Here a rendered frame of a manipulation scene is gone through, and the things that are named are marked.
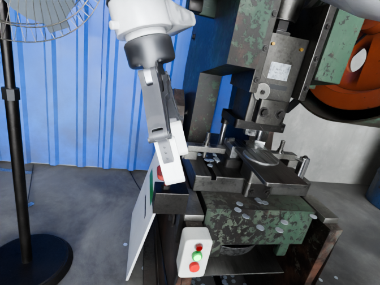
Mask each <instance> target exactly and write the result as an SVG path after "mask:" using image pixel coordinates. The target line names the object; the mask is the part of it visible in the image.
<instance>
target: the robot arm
mask: <svg viewBox="0 0 380 285"><path fill-rule="evenodd" d="M321 1H323V2H326V3H328V4H330V5H332V6H334V7H336V8H339V9H341V10H343V11H345V12H347V13H350V14H352V15H354V16H356V17H358V18H363V19H369V20H375V21H380V0H321ZM106 5H107V7H108V9H109V13H110V17H111V21H109V27H110V30H114V31H115V34H116V38H117V39H118V40H120V41H126V43H125V45H124V51H125V54H126V58H127V62H128V65H129V67H130V68H131V69H133V70H138V76H139V79H140V84H141V89H142V96H143V100H144V107H145V115H146V122H147V126H148V134H149V137H147V139H148V143H149V144H151V143H154V145H155V148H156V152H157V156H158V159H159V164H160V166H161V170H162V174H163V178H164V181H165V184H166V185H170V184H175V183H181V182H184V181H185V176H184V172H183V168H182V163H181V160H180V156H182V155H185V154H188V149H187V144H186V141H185V137H184V132H183V127H182V123H181V120H183V116H182V115H180V113H179V111H178V108H177V105H176V101H175V98H174V94H173V89H172V86H171V79H170V75H169V74H168V72H167V71H164V68H163V64H165V63H169V62H171V61H173V60H174V59H175V52H174V47H173V44H172V39H171V36H174V35H176V34H178V33H180V32H182V31H184V30H186V29H188V28H190V27H192V26H194V25H195V24H196V19H195V15H194V13H193V12H192V11H190V10H187V9H186V8H184V7H182V6H180V5H178V4H177V3H175V2H173V1H172V0H106ZM139 69H143V70H139Z"/></svg>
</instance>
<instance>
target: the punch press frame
mask: <svg viewBox="0 0 380 285"><path fill-rule="evenodd" d="M274 2H275V0H218V3H217V9H216V13H215V18H214V19H211V18H206V17H203V16H198V15H195V19H196V24H195V25H194V26H193V29H192V35H191V41H190V44H189V50H188V56H187V62H186V65H185V73H184V80H183V88H182V89H183V90H184V99H185V111H184V121H183V132H184V137H185V141H186V142H192V143H204V141H205V139H206V133H207V132H210V129H211V124H212V120H213V115H214V110H215V105H216V101H217V97H218V92H219V86H220V83H221V78H222V76H226V75H231V74H236V73H240V72H245V71H251V70H256V69H257V66H258V62H259V59H260V55H261V51H262V47H263V44H264V40H265V36H266V32H267V28H268V25H269V21H270V17H271V13H272V10H273V5H274ZM364 20H365V19H363V18H358V17H356V16H354V15H352V14H350V13H347V12H345V11H343V10H341V9H339V8H336V12H335V15H334V18H333V20H332V23H331V26H330V29H329V32H328V34H327V37H326V41H325V44H324V46H323V49H322V52H321V55H320V58H319V61H318V63H317V67H316V70H315V72H314V75H313V78H312V81H311V84H310V85H336V84H340V81H341V79H342V76H343V74H344V71H345V68H346V66H347V63H348V61H349V58H350V56H351V53H352V50H353V48H354V45H355V43H356V40H357V38H358V35H359V33H360V30H361V27H362V25H363V22H364ZM227 137H234V138H235V139H240V140H241V141H244V140H250V141H255V138H256V136H249V135H245V134H244V133H243V128H235V127H233V126H232V125H230V124H228V125H227V128H226V133H225V136H224V140H225V138H227ZM224 140H223V144H224ZM196 193H197V197H198V199H199V202H200V205H201V207H202V211H203V213H204V220H203V221H202V225H203V227H206V228H208V230H209V233H210V236H211V239H212V242H213V243H212V246H211V250H210V254H209V257H218V256H219V253H220V250H221V246H222V245H251V244H275V245H274V248H273V252H274V253H275V255H276V256H284V255H285V254H286V251H287V249H288V246H289V245H290V244H302V242H303V240H304V238H305V235H306V233H307V231H308V228H309V226H310V224H311V222H312V219H313V218H311V217H310V214H313V215H315V213H316V211H315V210H314V209H313V208H312V207H311V206H310V205H309V204H307V203H306V202H305V201H304V200H303V199H302V198H301V197H300V196H290V195H269V197H268V198H260V199H261V200H262V201H267V202H268V203H269V204H267V205H264V204H263V203H261V204H260V203H258V202H257V201H256V200H255V198H256V197H245V196H243V195H242V193H231V192H207V191H196ZM238 201H239V202H241V203H243V206H239V205H237V204H236V202H238ZM235 207H238V208H240V209H241V212H236V211H235V210H234V208H235ZM242 214H246V215H248V216H249V219H246V218H244V217H243V216H242ZM281 219H282V220H286V221H287V222H288V224H282V223H281V221H280V220H281ZM258 224H260V225H262V226H263V227H264V230H263V231H261V230H259V229H257V227H256V226H257V225H258ZM276 227H279V228H281V229H283V233H280V232H278V231H276V230H275V228H276Z"/></svg>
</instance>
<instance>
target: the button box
mask: <svg viewBox="0 0 380 285"><path fill-rule="evenodd" d="M130 173H131V172H130ZM131 175H132V173H131ZM132 177H133V175H132ZM133 179H134V177H133ZM134 181H135V179H134ZM135 183H136V181H135ZM136 184H137V183H136ZM137 186H138V184H137ZM138 188H139V190H141V189H140V187H139V186H138ZM156 215H157V222H158V231H159V240H160V245H161V254H162V262H163V270H164V275H165V282H166V285H168V283H167V276H166V269H165V262H164V257H163V249H162V240H161V232H160V227H159V220H158V214H156ZM196 243H202V244H203V248H202V250H201V253H202V259H201V260H200V261H194V260H193V259H192V253H193V252H194V251H196V250H195V248H194V246H195V244H196ZM212 243H213V242H212V239H211V236H210V233H209V230H208V228H206V227H185V228H183V230H182V236H181V239H180V245H179V250H178V255H177V259H176V264H177V268H178V270H177V273H176V277H175V280H174V284H173V285H176V282H177V280H178V277H181V278H188V277H201V276H203V275H204V273H205V269H206V265H207V263H208V258H209V254H210V250H211V246H212ZM192 262H198V263H199V266H200V269H199V271H197V272H195V273H193V272H191V271H190V270H189V265H190V263H192Z"/></svg>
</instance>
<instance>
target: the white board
mask: <svg viewBox="0 0 380 285"><path fill-rule="evenodd" d="M159 165H160V164H159V159H158V156H157V152H156V151H155V154H154V156H153V159H152V162H151V164H150V167H149V170H148V172H147V175H146V177H145V180H144V183H143V185H142V188H141V191H140V194H139V196H138V199H137V201H136V205H135V207H134V210H133V212H132V219H131V231H130V238H129V250H128V261H127V273H126V280H129V277H130V275H131V273H132V270H133V267H134V265H135V263H136V260H137V258H138V256H139V253H140V251H141V248H142V246H143V243H144V241H145V238H146V236H147V234H148V231H149V229H150V226H151V224H152V221H153V219H154V216H155V214H153V209H152V198H153V190H154V182H163V181H161V180H159V179H158V178H157V166H159Z"/></svg>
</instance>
